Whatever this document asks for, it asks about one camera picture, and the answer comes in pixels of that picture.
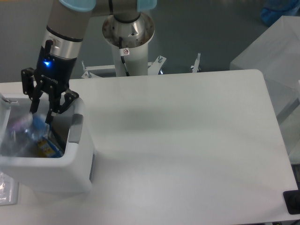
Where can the clear plastic bag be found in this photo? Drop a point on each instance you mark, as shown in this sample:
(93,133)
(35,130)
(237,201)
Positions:
(9,189)

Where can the black device at table edge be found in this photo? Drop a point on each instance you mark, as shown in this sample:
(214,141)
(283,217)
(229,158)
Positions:
(292,201)

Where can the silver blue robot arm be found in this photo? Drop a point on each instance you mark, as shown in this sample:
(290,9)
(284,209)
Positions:
(69,19)

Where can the white metal base frame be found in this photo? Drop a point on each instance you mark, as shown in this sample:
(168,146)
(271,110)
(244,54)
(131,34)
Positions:
(126,65)

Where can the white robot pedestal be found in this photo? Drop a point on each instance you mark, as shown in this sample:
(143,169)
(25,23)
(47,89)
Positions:
(129,37)

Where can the white trash can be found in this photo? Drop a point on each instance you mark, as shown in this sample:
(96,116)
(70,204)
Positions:
(70,173)

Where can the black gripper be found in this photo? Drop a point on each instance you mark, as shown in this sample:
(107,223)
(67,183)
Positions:
(50,71)

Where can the clear plastic water bottle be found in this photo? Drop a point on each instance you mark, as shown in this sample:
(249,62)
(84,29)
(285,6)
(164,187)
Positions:
(22,134)

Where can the blue shoe cover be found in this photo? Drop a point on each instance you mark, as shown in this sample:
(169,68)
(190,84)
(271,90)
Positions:
(272,10)

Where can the blue snack wrapper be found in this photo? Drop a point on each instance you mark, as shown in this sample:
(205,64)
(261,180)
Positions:
(49,146)

